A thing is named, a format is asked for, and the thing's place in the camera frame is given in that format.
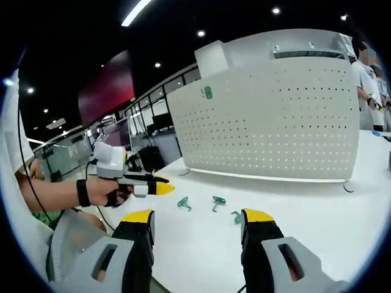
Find large red wall screen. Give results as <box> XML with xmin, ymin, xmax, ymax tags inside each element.
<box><xmin>77</xmin><ymin>49</ymin><xmax>136</xmax><ymax>128</ymax></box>

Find white perforated mounting plate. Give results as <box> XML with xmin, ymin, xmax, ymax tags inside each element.
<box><xmin>166</xmin><ymin>56</ymin><xmax>361</xmax><ymax>194</ymax></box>

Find grey mesh office chair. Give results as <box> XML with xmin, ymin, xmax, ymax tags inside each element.
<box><xmin>45</xmin><ymin>209</ymin><xmax>123</xmax><ymax>283</ymax></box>

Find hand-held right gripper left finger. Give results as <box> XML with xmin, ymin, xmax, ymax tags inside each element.
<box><xmin>48</xmin><ymin>209</ymin><xmax>156</xmax><ymax>293</ymax></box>

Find person's left hand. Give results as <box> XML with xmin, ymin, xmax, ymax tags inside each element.
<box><xmin>88</xmin><ymin>176</ymin><xmax>134</xmax><ymax>208</ymax></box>

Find green patterned clothing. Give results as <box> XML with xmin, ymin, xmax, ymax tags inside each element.
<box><xmin>32</xmin><ymin>210</ymin><xmax>62</xmax><ymax>228</ymax></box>

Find white cabinet unit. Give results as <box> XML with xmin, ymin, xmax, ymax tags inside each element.
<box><xmin>194</xmin><ymin>29</ymin><xmax>355</xmax><ymax>80</ymax></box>

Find black computer tower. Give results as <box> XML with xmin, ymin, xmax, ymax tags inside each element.
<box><xmin>139</xmin><ymin>145</ymin><xmax>166</xmax><ymax>173</ymax></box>

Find long black cable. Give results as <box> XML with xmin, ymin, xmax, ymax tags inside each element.
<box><xmin>16</xmin><ymin>106</ymin><xmax>54</xmax><ymax>226</ymax></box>

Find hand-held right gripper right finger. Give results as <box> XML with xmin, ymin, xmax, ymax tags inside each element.
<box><xmin>240</xmin><ymin>208</ymin><xmax>349</xmax><ymax>293</ymax></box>

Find white metal shelf rack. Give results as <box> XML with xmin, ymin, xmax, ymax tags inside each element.
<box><xmin>337</xmin><ymin>32</ymin><xmax>357</xmax><ymax>60</ymax></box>

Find person's white shirt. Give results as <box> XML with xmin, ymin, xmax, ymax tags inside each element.
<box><xmin>0</xmin><ymin>68</ymin><xmax>56</xmax><ymax>284</ymax></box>

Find long ceiling strip light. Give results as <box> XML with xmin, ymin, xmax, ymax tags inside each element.
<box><xmin>121</xmin><ymin>0</ymin><xmax>153</xmax><ymax>27</ymax></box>

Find black desk monitor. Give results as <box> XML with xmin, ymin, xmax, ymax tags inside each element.
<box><xmin>152</xmin><ymin>112</ymin><xmax>174</xmax><ymax>131</ymax></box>

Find white framed computer monitor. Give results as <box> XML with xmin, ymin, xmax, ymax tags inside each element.
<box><xmin>111</xmin><ymin>120</ymin><xmax>134</xmax><ymax>147</ymax></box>

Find black wrist strap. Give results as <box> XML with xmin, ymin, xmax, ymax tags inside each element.
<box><xmin>76</xmin><ymin>179</ymin><xmax>92</xmax><ymax>208</ymax></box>

